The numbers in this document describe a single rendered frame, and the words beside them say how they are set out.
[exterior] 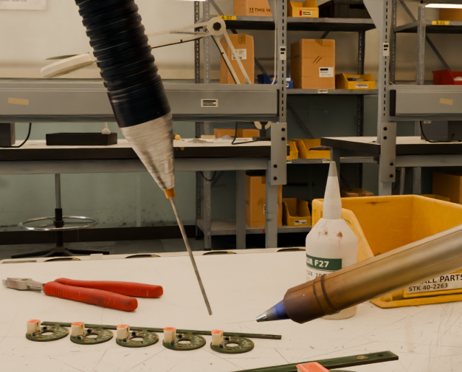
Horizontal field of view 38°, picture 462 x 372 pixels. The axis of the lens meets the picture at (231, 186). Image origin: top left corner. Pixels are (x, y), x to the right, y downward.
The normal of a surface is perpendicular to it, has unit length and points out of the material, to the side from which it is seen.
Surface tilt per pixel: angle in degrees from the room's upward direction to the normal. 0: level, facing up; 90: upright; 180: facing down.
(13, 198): 90
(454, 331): 0
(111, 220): 90
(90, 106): 90
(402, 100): 90
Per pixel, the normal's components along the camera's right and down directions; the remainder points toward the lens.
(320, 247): -0.51, 0.08
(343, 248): 0.26, 0.09
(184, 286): 0.00, -0.99
